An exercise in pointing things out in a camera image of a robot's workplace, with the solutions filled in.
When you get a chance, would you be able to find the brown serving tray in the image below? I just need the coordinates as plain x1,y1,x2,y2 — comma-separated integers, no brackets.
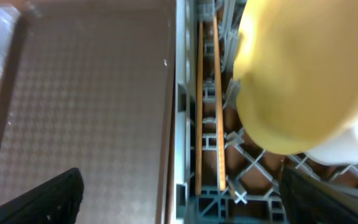
0,0,177,223

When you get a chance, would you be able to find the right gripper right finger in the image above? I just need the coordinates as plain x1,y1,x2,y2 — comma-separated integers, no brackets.
279,166,358,224

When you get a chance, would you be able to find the grey dishwasher rack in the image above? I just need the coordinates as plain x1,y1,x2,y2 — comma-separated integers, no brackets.
170,1,358,223

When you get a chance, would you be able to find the pale green cup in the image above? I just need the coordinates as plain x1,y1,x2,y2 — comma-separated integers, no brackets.
305,120,358,166

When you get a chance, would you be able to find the wooden chopstick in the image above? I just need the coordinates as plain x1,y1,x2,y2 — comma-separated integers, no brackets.
195,21,203,196
213,14,226,191

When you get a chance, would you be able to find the yellow plate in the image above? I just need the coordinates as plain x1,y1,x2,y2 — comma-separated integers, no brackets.
233,0,358,155

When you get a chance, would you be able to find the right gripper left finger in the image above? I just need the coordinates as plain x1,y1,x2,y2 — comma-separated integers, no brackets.
0,167,84,224

